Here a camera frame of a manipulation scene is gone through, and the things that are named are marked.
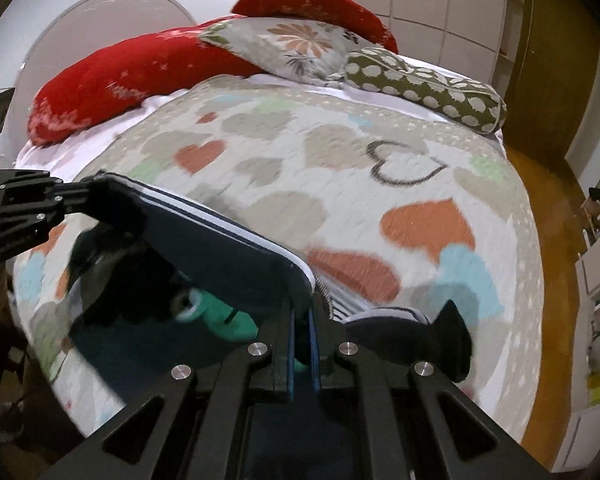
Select olive dotted bolster pillow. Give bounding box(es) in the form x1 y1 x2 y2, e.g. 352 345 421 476
341 47 509 135

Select large red floral pillow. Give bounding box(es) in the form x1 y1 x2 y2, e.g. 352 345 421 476
29 16 263 147

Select small red floral pillow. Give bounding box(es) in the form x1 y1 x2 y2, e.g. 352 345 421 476
230 0 400 55

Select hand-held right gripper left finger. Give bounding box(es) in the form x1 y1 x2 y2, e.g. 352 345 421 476
36 309 297 480

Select white cluttered shelf unit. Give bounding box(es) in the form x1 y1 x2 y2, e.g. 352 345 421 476
550 157 600 473

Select grey flower-print pillow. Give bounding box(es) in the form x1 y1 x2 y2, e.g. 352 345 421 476
199 14 382 85

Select brown wooden door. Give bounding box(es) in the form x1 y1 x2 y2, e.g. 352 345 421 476
504 0 600 163

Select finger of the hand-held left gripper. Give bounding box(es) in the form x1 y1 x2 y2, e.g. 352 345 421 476
0 195 148 257
0 169 111 210

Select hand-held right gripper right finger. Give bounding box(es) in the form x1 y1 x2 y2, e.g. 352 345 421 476
307 292 557 480

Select heart-print quilt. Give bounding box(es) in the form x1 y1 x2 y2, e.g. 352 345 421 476
10 75 545 442

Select white arched headboard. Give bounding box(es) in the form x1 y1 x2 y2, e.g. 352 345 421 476
14 0 199 92

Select dark navy white-striped pants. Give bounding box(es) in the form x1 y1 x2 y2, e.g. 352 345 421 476
67 172 475 408

